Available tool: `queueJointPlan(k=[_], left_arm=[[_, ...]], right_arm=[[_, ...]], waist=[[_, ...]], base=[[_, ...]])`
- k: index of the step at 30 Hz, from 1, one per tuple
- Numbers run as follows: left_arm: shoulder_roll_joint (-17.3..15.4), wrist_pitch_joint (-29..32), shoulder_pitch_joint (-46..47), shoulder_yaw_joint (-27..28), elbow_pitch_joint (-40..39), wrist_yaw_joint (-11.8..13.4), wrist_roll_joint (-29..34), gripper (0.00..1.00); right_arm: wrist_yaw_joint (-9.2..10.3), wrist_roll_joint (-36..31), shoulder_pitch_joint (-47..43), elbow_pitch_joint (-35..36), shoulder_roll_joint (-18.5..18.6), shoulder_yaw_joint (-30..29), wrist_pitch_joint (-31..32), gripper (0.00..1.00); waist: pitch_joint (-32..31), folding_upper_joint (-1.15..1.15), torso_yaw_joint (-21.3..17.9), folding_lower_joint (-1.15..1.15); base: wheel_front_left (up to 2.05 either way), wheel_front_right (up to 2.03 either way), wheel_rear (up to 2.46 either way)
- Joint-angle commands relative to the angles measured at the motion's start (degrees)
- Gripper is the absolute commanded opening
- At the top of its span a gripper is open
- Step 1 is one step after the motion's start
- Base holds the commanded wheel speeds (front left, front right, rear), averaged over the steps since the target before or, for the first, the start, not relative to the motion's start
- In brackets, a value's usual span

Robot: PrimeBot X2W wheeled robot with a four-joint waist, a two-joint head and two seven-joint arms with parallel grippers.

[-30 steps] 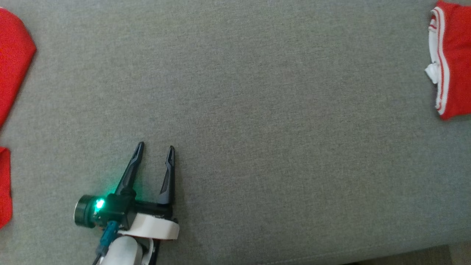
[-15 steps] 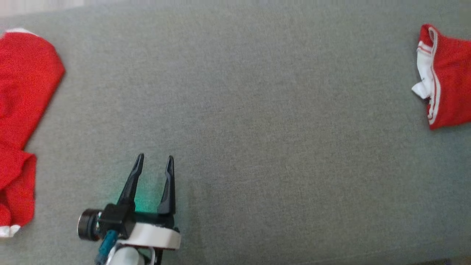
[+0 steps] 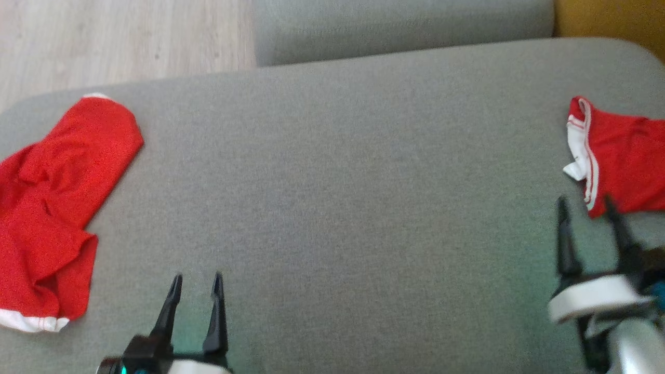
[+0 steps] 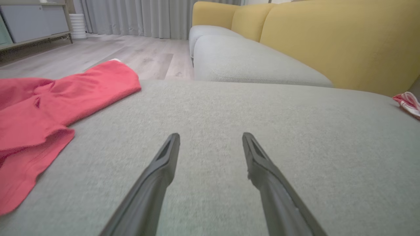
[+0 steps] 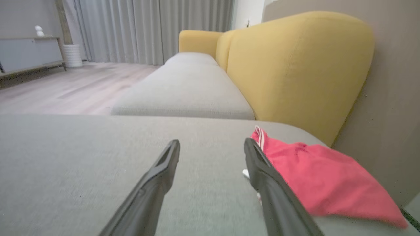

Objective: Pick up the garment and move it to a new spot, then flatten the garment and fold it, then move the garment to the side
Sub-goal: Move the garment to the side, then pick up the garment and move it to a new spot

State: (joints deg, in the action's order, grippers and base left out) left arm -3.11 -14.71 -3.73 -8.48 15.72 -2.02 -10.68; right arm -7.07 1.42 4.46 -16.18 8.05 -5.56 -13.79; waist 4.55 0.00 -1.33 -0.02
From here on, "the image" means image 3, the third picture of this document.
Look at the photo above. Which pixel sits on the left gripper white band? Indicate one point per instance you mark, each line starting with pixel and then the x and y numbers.
pixel 145 358

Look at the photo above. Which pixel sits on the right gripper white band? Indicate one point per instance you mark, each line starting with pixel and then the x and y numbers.
pixel 592 298

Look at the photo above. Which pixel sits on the red basketball jersey black numbers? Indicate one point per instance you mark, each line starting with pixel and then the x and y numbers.
pixel 628 161

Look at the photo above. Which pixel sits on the red shorts white hem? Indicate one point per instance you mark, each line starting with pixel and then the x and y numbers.
pixel 52 208

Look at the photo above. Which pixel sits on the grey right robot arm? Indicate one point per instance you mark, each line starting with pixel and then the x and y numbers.
pixel 636 348

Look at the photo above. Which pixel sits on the large grey sofa seat cushion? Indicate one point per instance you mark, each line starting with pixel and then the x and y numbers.
pixel 337 197

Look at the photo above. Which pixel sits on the yellow sofa backrest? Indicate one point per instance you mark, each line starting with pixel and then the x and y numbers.
pixel 613 21

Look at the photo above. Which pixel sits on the grey sofa back cushion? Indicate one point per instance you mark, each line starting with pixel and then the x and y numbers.
pixel 405 26

